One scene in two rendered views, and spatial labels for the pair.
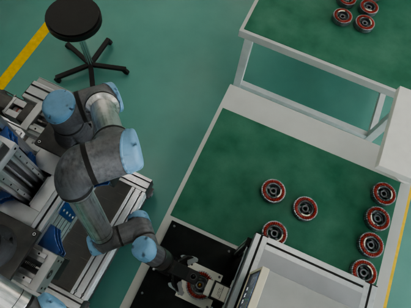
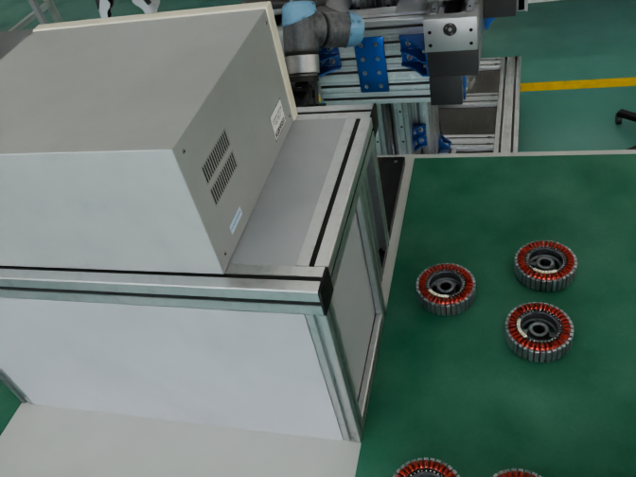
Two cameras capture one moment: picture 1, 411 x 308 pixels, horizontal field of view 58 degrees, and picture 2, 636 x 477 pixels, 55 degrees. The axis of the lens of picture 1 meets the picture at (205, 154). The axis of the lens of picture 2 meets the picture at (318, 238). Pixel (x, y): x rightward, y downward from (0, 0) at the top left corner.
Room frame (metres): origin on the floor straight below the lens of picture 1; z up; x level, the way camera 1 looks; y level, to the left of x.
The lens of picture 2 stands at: (0.26, -1.16, 1.66)
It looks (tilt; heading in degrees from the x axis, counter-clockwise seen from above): 41 degrees down; 98
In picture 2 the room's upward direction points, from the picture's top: 14 degrees counter-clockwise
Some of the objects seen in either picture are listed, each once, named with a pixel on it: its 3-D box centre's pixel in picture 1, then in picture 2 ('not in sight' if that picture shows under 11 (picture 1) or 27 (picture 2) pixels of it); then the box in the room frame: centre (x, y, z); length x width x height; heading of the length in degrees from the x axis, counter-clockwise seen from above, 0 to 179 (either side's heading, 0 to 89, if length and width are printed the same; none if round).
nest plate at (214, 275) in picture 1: (199, 285); not in sight; (0.09, -0.07, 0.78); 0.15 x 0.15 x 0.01; 76
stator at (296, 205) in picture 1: (304, 208); (538, 331); (0.50, -0.49, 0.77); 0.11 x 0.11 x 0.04
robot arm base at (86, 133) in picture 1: (70, 126); not in sight; (0.56, 0.53, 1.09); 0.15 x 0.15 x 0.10
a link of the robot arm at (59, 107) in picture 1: (63, 110); not in sight; (0.56, 0.52, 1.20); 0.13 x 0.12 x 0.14; 121
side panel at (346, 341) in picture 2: not in sight; (353, 312); (0.19, -0.51, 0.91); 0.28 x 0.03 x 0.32; 76
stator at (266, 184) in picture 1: (273, 191); (544, 265); (0.56, -0.34, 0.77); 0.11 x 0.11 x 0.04
